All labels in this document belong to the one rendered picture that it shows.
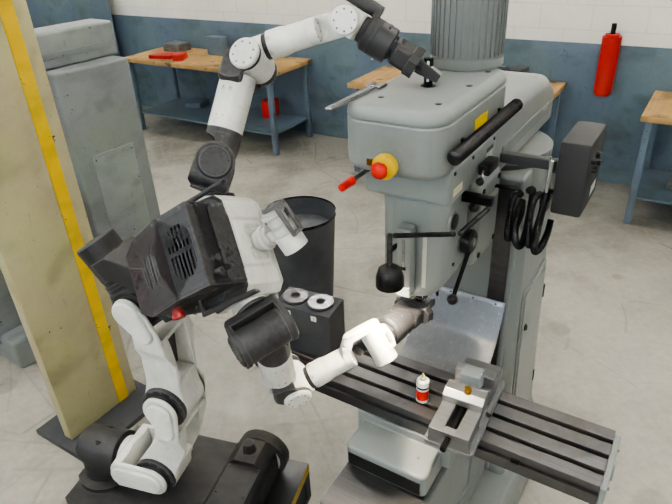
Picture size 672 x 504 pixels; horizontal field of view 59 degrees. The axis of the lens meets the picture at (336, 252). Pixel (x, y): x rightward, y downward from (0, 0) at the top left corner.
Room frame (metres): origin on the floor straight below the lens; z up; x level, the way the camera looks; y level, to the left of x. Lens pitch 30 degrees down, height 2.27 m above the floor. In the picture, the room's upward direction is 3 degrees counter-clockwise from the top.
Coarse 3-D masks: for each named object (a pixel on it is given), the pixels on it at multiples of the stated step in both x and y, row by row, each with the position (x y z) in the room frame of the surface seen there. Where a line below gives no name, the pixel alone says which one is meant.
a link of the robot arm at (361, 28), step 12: (348, 0) 1.51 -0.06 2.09; (360, 0) 1.50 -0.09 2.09; (372, 0) 1.50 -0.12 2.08; (336, 12) 1.46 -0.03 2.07; (348, 12) 1.46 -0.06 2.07; (360, 12) 1.48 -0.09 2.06; (372, 12) 1.49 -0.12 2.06; (336, 24) 1.46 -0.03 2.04; (348, 24) 1.45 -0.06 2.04; (360, 24) 1.48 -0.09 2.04; (372, 24) 1.47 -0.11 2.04; (348, 36) 1.48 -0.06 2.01; (360, 36) 1.47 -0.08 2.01; (372, 36) 1.46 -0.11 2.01; (360, 48) 1.48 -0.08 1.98
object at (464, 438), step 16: (496, 368) 1.45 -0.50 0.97; (496, 384) 1.40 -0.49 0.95; (496, 400) 1.36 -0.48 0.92; (448, 416) 1.25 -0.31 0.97; (464, 416) 1.25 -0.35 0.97; (480, 416) 1.25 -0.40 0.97; (432, 432) 1.21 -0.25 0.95; (448, 432) 1.20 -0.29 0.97; (464, 432) 1.19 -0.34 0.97; (480, 432) 1.24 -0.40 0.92; (448, 448) 1.19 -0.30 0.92; (464, 448) 1.16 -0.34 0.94
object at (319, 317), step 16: (288, 288) 1.80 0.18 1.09; (288, 304) 1.70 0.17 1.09; (304, 304) 1.70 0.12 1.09; (320, 304) 1.67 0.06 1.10; (336, 304) 1.69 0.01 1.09; (304, 320) 1.66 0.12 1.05; (320, 320) 1.63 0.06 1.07; (336, 320) 1.66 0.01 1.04; (304, 336) 1.66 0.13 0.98; (320, 336) 1.63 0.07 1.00; (336, 336) 1.65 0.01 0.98; (304, 352) 1.66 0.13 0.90; (320, 352) 1.63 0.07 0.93
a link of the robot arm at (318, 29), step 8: (320, 16) 1.55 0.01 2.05; (328, 16) 1.56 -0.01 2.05; (304, 24) 1.51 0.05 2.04; (312, 24) 1.50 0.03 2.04; (320, 24) 1.55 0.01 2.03; (328, 24) 1.56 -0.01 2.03; (312, 32) 1.50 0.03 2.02; (320, 32) 1.55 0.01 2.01; (328, 32) 1.55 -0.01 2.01; (336, 32) 1.55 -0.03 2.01; (312, 40) 1.50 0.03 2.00; (320, 40) 1.52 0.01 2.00; (328, 40) 1.54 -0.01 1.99
